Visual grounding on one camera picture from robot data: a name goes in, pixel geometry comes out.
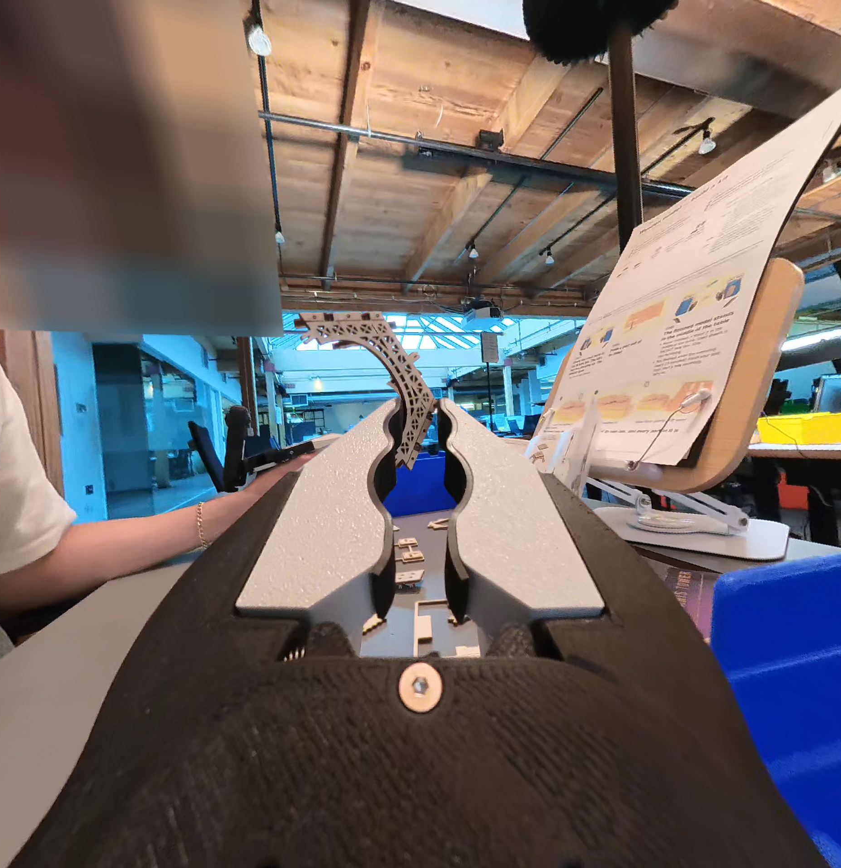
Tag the white printed instruction sheet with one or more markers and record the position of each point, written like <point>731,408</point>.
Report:
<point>698,305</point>

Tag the wooden book stand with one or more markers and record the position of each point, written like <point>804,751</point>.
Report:
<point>739,441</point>

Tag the dark puzzle box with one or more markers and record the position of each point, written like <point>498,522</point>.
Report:
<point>688,600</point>

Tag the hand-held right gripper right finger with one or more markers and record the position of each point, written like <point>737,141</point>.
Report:
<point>522,542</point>

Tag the round ceiling lamp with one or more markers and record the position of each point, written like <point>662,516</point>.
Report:
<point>259,41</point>

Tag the laser-cut wooden part sheet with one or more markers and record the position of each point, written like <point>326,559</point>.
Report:
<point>427,627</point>

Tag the hanging sign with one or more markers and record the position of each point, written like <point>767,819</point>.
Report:
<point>489,347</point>

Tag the wooden tower arch part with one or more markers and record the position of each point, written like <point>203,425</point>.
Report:
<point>400,366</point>

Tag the yellow plastic bin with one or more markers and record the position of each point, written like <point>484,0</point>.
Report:
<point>806,427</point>

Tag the grey desk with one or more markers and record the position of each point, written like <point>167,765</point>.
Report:
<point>54,678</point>

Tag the blue plastic bin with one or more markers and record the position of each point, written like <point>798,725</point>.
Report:
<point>420,488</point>
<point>786,678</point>

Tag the folded assembly booklet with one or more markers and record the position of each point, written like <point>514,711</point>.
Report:
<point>576,447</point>

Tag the person's white shirt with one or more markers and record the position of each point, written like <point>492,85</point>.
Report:
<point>20,488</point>

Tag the person's left forearm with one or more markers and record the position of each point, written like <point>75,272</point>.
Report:
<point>122,546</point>

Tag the white ceiling projector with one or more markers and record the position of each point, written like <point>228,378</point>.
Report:
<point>481,316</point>

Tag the black pole with round disc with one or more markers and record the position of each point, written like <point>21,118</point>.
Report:
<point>627,135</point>

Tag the black lighting track rail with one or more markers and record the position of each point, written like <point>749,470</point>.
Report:
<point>562,169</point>

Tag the person's left hand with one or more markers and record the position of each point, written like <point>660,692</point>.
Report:
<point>257,492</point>

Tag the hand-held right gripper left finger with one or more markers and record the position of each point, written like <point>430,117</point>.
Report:
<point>318,542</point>

